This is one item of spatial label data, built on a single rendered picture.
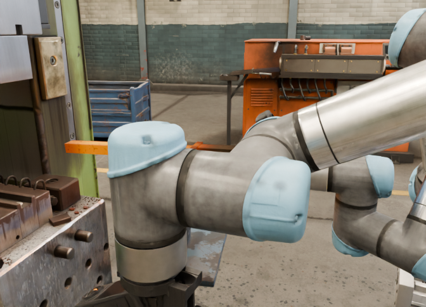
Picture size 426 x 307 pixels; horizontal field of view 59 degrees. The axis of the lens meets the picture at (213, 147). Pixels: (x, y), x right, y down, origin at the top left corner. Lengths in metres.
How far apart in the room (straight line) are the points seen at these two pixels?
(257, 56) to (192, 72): 4.45
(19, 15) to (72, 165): 0.55
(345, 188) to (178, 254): 0.41
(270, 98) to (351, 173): 3.58
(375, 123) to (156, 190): 0.23
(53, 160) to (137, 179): 0.91
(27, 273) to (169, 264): 0.59
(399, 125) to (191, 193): 0.22
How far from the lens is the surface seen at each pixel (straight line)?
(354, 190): 0.72
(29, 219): 1.00
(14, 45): 0.93
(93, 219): 1.10
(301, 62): 4.06
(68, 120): 1.29
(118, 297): 0.45
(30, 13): 0.97
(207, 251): 1.28
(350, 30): 8.32
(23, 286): 0.95
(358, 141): 0.42
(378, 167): 0.72
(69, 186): 1.09
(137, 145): 0.33
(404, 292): 1.11
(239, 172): 0.32
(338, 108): 0.42
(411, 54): 0.84
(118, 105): 4.66
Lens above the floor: 1.38
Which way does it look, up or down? 18 degrees down
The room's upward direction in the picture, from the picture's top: straight up
